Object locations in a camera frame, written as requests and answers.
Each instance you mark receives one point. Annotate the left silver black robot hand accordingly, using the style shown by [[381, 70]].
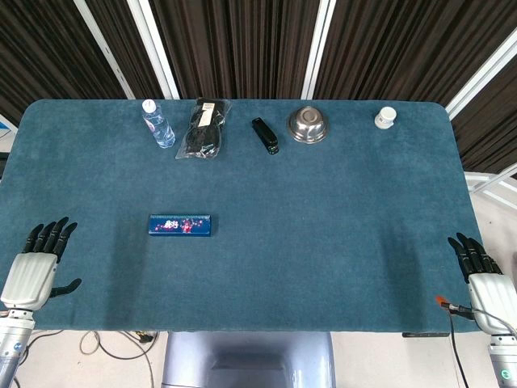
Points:
[[30, 279]]

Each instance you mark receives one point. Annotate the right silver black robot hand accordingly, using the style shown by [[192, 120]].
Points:
[[493, 295]]

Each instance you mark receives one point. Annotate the blue printed glasses case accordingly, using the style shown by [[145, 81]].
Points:
[[179, 225]]

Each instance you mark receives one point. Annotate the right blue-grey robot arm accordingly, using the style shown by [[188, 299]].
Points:
[[503, 363]]

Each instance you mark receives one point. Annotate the black floor plug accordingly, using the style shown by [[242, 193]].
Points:
[[145, 336]]

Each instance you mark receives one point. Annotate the clear plastic water bottle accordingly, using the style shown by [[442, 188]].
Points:
[[159, 125]]

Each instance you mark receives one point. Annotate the small white jar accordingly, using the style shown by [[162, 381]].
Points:
[[385, 118]]

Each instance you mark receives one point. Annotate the teal blue table cloth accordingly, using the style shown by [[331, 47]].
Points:
[[282, 222]]

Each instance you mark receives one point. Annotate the plastic bag with black contents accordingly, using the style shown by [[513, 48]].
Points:
[[204, 133]]

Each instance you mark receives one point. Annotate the blue-grey robot torso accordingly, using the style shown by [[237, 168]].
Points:
[[248, 359]]

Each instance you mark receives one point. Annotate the upturned stainless steel bowl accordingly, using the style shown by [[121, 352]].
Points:
[[308, 125]]

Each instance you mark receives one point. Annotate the black stapler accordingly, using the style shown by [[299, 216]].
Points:
[[264, 133]]

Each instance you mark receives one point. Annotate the dark brown pleated curtain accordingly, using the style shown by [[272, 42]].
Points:
[[242, 48]]

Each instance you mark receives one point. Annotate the white metal floor frame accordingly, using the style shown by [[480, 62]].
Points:
[[490, 188]]

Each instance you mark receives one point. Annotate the white metal frame post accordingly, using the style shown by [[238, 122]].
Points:
[[155, 50], [318, 50], [484, 74], [106, 50]]

